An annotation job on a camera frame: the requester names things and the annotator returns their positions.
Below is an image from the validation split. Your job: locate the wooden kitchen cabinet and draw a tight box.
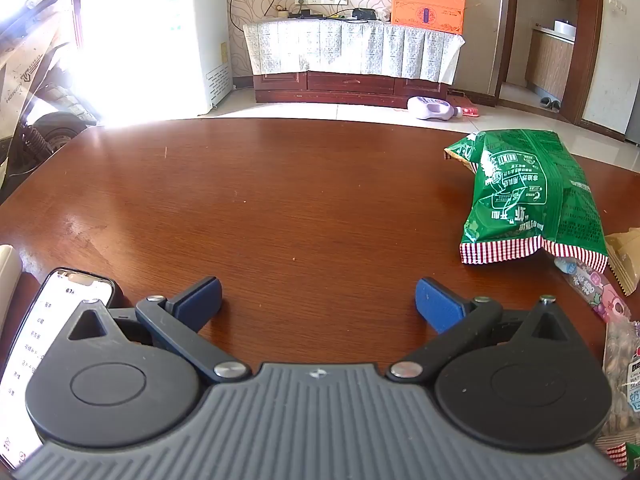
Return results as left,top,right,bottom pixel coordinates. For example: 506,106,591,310
524,25,577,104

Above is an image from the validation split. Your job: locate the white lace cloth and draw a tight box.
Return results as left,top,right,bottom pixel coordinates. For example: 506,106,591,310
243,18,466,85

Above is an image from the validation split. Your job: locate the red dustpan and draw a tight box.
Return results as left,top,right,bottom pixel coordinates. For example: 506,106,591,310
446,89,480,117

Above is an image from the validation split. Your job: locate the pink clear candy packet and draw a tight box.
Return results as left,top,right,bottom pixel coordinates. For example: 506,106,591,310
554,256,632,324

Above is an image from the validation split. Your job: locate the dark wooden TV cabinet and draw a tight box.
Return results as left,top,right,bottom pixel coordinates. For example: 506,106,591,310
253,70,450,110

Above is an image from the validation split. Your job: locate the parked scooter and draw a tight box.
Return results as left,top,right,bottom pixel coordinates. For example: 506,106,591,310
0,0,102,203

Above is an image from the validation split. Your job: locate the green red striped packet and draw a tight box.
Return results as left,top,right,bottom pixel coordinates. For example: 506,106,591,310
606,441,640,472

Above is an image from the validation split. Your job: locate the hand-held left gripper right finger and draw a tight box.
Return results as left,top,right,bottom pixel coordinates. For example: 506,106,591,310
386,277,592,384

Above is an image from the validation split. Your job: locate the smartphone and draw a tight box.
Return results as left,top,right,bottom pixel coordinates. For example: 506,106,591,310
0,267,119,469

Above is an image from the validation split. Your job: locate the silver refrigerator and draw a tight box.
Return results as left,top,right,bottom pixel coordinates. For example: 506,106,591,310
623,80,640,147

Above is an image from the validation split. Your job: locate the green snack bag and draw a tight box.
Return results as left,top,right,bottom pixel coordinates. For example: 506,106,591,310
444,129,610,273

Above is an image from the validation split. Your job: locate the tan pastry packet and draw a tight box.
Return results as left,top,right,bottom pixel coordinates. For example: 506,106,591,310
604,227,640,295

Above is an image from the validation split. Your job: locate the white plastic object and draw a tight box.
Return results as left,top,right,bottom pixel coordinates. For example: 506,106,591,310
0,244,24,345

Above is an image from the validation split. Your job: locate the white purple bottle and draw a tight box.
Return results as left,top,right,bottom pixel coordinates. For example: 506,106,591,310
406,95,464,121

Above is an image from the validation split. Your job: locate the clear sunflower seed packet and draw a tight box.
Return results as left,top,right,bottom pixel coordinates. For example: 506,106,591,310
599,320,640,442

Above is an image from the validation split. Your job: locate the white chest freezer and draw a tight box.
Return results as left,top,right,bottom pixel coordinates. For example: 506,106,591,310
102,0,234,119

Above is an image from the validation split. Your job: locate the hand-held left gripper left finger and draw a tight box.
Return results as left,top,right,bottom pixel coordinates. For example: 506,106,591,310
47,276,252,384

